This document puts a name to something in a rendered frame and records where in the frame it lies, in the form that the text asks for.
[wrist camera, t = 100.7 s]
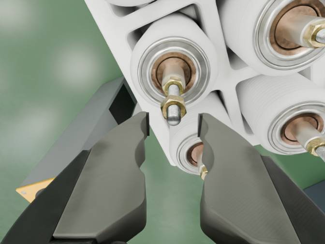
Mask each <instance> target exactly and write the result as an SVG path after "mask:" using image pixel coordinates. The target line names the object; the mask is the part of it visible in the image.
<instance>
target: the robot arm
mask: <svg viewBox="0 0 325 244"><path fill-rule="evenodd" d="M147 136H149V112H146V111H141V112H138V113H137V114H135V115H134V116H132V117H131V118H129V119H128V120H126V121H124V122H123V123H121V124H120V125H118V126H117V127H115V128H114V129H112V130H111V131H109V132H108V133H107V134H105V135H104V136H103V137H102V138H100V139H99V140H98V141H97V142H96V143H95V144H94V145H93V146H92V147H91V148H90V149H89V150H83V151H82V152H81V153H80V154H79V155H78V156H77V157H76V158H75V159H74V160H73V161H72V162H71V163H70V164H69V165H68V166H67V167H66V168H65V169H64V170H63V171H62V172H61V173H60V174H59V175H58V176H57V177H56V178H55V179H54V180H53V181H52V182H51V183H50V184H49V185H48V186H47V187H46V188H45V189H44V190H43V191H42V192H41V193H40V194H39V195H38V196H37V197H36V198H35V199H34V200H33V201H32V202H31V203H30V204H29V206H28V207H27V208H26V209H25V210H24V211H23V213H22V214H21V215H20V216H19V218H18V219H17V220H16V221H15V223H14V224H13V225H12V227H11V228H10V229H9V231H8V232H7V234H6V235H5V237H4V238H3V240H2V241H1V243H0V244H127V242H128V241H129V240H130V239H132V238H133V237H134V236H136V235H137V234H138V233H140V232H141V231H142V230H143V229H144V228H145V226H146V223H147V197H146V184H145V175H144V173H143V172H142V171H141V169H140V167H141V165H142V163H143V162H144V161H145V158H146V157H145V142H144V141H145V139H146V138H147ZM197 137H199V138H200V139H201V141H202V142H203V144H204V147H203V153H202V163H203V164H204V166H205V167H206V169H207V171H208V174H207V175H206V176H205V178H204V184H203V190H202V195H201V201H200V227H201V230H202V231H203V233H204V234H205V235H206V236H207V237H209V238H210V239H211V240H212V241H213V242H215V243H216V244H325V213H324V212H323V211H322V210H321V209H320V208H319V207H318V206H317V205H316V204H315V202H314V201H313V200H312V199H311V198H310V197H309V196H308V195H307V194H306V193H305V192H304V191H303V190H302V189H301V188H300V187H299V186H298V185H297V184H296V183H295V182H294V181H293V180H292V179H291V178H290V177H289V176H288V175H287V174H286V173H285V172H284V171H283V170H282V169H281V168H280V166H279V165H278V164H277V163H276V162H275V161H274V160H273V159H272V158H271V157H270V156H263V155H261V154H260V153H259V152H258V151H257V150H256V149H255V148H254V147H253V146H252V145H251V144H250V143H249V142H248V141H247V140H246V139H245V138H244V137H243V136H241V135H240V134H239V133H237V132H236V131H235V130H233V129H232V128H230V127H229V126H227V125H226V124H224V123H222V122H221V121H219V120H218V119H216V118H215V117H213V116H212V115H210V114H209V113H198V125H197Z"/></svg>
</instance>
